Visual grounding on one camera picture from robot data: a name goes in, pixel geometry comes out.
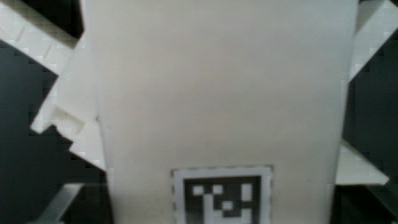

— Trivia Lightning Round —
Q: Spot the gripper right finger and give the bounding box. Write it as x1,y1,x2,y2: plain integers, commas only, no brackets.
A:
330,185,398,224

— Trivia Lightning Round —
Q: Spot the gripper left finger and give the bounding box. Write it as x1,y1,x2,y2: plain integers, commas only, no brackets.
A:
34,183,114,224

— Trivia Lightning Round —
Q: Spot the white cabinet body box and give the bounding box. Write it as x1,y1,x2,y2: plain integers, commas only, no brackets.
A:
30,39,389,185

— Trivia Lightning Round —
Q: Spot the white cabinet top block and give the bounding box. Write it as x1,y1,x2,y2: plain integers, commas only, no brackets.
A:
83,0,359,224

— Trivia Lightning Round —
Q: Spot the white obstacle fence frame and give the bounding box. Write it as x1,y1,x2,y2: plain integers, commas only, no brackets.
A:
0,0,398,77

